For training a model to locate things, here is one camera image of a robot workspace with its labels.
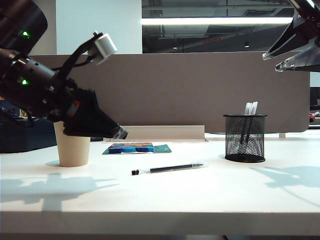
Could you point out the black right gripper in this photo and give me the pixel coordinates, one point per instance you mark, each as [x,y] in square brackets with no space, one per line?
[308,17]

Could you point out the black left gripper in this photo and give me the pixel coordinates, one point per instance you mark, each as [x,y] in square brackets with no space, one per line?
[77,102]

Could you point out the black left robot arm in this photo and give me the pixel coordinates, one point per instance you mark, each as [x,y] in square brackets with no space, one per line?
[27,85]

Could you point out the teal magnet letters pack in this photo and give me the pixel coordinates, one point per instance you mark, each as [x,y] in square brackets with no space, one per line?
[130,149]

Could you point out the beige paper cup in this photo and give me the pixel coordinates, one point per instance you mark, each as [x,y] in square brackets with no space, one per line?
[73,152]

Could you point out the white partition foot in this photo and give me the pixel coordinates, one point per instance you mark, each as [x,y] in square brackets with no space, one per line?
[282,135]

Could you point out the dark blue case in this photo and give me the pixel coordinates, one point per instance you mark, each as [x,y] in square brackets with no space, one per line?
[25,140]

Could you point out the red background object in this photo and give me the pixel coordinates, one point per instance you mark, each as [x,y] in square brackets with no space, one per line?
[313,117]

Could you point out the clear black gel pen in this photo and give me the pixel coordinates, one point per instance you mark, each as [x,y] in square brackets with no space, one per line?
[170,168]
[248,108]

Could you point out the black mesh pen holder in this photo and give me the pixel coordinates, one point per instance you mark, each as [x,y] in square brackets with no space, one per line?
[245,147]

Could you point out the blue yellow printed box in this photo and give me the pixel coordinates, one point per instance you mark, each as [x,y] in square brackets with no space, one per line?
[23,113]

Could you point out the brown desk partition panel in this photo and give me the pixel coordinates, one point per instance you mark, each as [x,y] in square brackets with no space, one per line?
[175,87]

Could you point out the white pens in holder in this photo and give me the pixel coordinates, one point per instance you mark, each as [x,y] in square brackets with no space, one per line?
[254,108]

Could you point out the dark background monitor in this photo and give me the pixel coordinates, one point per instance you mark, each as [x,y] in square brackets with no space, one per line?
[315,97]

